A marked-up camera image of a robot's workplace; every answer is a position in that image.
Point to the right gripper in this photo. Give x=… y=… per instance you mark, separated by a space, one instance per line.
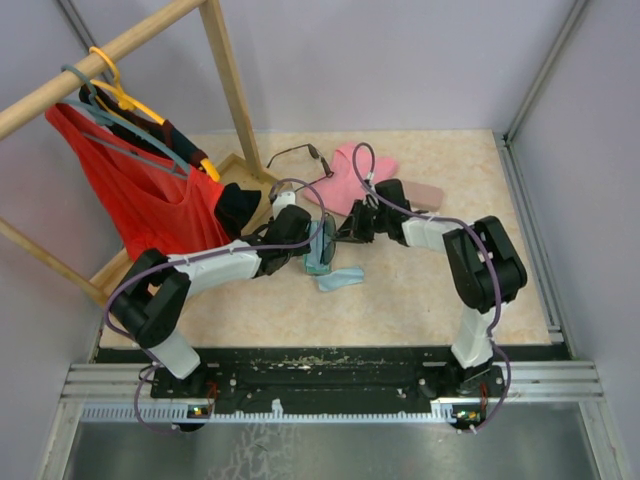
x=352 y=230

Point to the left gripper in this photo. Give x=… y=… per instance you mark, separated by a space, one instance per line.
x=302 y=250

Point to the grey glasses case green lining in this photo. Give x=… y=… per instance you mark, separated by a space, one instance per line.
x=310 y=260

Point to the small light blue cloth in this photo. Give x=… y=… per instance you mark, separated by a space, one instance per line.
x=340 y=278

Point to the thin wire-frame sunglasses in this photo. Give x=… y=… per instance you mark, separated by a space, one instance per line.
x=325 y=244

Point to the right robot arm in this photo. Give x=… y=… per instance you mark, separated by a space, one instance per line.
x=486 y=269

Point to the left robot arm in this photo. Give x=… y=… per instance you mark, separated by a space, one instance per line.
x=149 y=301

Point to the tortoiseshell sunglasses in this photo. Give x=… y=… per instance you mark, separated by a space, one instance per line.
x=314 y=153

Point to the pink folded shirt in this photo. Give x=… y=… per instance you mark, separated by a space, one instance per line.
x=340 y=191

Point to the wooden clothes rack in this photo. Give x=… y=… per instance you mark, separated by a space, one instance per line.
x=247 y=167

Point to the dark striped hanging garment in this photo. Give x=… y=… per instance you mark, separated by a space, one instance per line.
x=236 y=206

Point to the pink glasses case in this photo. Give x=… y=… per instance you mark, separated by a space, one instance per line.
x=423 y=196

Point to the red hanging shirt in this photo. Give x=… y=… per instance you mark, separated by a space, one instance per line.
x=150 y=207

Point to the yellow plastic hanger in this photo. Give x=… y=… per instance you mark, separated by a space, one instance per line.
x=135 y=102

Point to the grey-blue plastic hanger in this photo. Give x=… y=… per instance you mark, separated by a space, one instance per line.
x=105 y=119

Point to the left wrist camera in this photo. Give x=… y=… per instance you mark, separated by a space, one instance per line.
x=281 y=201

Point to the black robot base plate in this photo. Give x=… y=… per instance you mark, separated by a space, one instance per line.
x=322 y=384

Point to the aluminium frame rail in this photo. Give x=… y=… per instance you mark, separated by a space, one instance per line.
x=548 y=427

